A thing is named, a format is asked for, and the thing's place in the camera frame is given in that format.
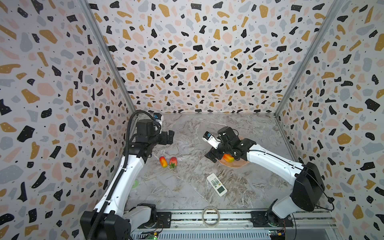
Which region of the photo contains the red yellow fake mango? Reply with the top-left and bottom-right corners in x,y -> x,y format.
222,154 -> 235,163

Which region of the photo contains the red fake strawberry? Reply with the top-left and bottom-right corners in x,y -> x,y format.
169,157 -> 178,169

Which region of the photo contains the red orange fake peach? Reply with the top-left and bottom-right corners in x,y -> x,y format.
159,157 -> 168,168

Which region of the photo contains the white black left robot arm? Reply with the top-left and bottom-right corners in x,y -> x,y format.
80,113 -> 175,240

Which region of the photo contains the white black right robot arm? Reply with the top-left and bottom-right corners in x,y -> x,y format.
203,127 -> 326,227

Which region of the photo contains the pink wavy fruit bowl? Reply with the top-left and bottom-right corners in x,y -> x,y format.
218,147 -> 249,169

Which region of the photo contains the green fake lime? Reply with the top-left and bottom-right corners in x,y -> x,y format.
132,180 -> 139,190

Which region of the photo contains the white remote control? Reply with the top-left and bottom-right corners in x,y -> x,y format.
207,173 -> 228,197

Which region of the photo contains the clear tape roll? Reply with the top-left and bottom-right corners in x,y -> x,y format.
202,207 -> 221,228

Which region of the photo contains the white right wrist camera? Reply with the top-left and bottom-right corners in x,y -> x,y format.
203,131 -> 221,149

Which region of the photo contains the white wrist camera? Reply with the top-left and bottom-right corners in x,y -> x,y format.
203,131 -> 221,149
153,113 -> 163,128

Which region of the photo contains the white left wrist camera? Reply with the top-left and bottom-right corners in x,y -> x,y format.
153,113 -> 163,128

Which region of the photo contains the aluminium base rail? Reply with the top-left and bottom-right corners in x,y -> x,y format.
131,209 -> 342,240

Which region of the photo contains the aluminium left corner post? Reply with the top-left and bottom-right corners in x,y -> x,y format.
78,0 -> 135,113

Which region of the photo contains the aluminium corner post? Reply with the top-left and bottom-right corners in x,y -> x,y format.
78,0 -> 135,113
274,0 -> 346,118

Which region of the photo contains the aluminium right corner post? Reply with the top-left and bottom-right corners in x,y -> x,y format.
274,0 -> 346,118

